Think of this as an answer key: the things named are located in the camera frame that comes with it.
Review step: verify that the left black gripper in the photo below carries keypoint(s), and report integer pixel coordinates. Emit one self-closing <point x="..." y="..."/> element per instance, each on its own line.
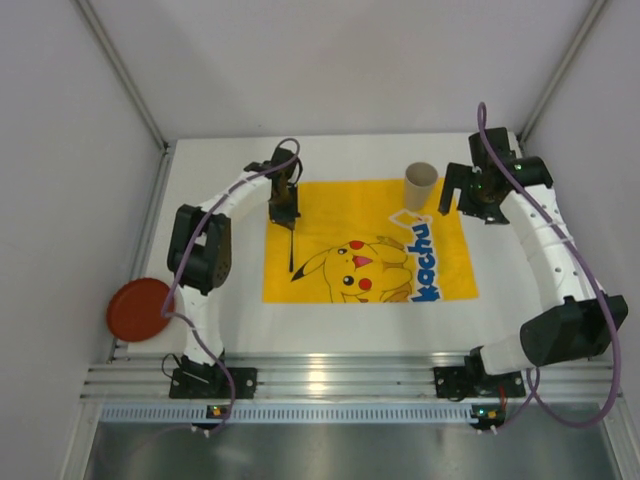
<point x="283" y="218"/>

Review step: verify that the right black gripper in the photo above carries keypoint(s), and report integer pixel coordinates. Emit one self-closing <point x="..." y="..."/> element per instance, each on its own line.
<point x="461" y="187"/>

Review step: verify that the beige paper cup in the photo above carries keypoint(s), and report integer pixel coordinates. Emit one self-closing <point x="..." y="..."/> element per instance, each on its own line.
<point x="419" y="181"/>

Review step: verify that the blue plastic fork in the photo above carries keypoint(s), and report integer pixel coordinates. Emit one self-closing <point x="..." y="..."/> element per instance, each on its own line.
<point x="291" y="265"/>

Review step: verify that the yellow pikachu placemat cloth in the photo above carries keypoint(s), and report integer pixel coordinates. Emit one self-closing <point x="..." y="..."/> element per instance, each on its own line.
<point x="356" y="243"/>

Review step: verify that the red plastic plate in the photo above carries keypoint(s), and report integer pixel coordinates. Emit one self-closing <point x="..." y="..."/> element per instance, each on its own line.
<point x="134" y="313"/>

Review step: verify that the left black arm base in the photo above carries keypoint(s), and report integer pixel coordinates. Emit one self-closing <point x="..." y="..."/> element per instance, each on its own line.
<point x="212" y="383"/>

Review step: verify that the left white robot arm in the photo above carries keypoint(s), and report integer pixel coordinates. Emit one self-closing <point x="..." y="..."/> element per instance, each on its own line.
<point x="200" y="249"/>

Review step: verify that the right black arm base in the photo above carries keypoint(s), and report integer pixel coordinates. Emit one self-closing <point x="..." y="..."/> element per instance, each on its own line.
<point x="457" y="383"/>

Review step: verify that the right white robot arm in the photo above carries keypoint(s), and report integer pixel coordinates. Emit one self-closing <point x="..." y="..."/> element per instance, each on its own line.
<point x="572" y="325"/>

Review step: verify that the right aluminium corner post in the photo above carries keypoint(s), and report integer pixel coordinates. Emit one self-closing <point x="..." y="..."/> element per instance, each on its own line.
<point x="570" y="53"/>

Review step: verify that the aluminium corner post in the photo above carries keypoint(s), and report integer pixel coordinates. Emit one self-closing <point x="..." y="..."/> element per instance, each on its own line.
<point x="99" y="33"/>
<point x="570" y="53"/>

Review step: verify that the left aluminium corner post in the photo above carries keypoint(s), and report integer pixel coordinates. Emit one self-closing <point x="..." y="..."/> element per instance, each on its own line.
<point x="99" y="33"/>

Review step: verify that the aluminium mounting rail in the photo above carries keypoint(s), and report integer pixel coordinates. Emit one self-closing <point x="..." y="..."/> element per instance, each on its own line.
<point x="334" y="377"/>

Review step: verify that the perforated cable duct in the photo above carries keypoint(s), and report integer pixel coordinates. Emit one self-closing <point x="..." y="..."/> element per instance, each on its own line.
<point x="300" y="413"/>

